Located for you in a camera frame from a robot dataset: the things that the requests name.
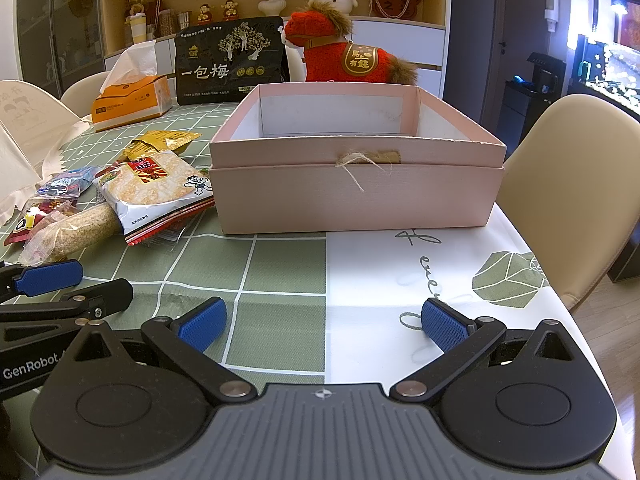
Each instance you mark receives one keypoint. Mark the blue pink candy packet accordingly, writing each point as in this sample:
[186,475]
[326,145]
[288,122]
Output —
[68,185]

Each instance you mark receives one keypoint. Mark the gold foil snack packet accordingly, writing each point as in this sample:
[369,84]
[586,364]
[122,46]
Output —
[156,141]

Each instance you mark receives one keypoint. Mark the white flower vase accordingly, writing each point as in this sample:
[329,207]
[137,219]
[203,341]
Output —
[271,7]

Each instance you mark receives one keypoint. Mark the fish tank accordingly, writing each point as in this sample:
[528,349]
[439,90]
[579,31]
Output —
[606,61]

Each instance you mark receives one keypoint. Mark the beige chair right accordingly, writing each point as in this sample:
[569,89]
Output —
[571,189]

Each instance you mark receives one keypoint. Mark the pink cardboard box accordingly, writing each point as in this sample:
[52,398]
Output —
[350,156]

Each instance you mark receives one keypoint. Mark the rice cracker snack bag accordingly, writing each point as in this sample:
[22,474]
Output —
[152,192]

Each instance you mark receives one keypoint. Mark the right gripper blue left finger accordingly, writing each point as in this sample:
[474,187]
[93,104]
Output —
[180,344]

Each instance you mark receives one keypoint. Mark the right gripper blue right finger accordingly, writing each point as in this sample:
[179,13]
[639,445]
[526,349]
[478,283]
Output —
[463,343]

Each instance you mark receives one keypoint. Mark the oat bar clear wrapper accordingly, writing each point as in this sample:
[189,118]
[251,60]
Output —
[60,239]

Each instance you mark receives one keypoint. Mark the black plum gift bag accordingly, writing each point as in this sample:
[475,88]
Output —
[222,62]

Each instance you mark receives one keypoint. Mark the red plush horse toy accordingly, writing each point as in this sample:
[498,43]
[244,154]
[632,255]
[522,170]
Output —
[322,32]

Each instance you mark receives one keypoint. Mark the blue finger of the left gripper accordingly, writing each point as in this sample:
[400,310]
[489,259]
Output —
[94,302]
[16,280]

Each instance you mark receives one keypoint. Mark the green grid tablecloth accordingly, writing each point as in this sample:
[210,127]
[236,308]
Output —
[334,308]

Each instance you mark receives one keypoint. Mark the large red snack pouch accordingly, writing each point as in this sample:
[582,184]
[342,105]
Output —
[37,215]

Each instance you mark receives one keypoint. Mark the orange tissue box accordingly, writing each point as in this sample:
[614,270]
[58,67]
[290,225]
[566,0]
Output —
[133,90]

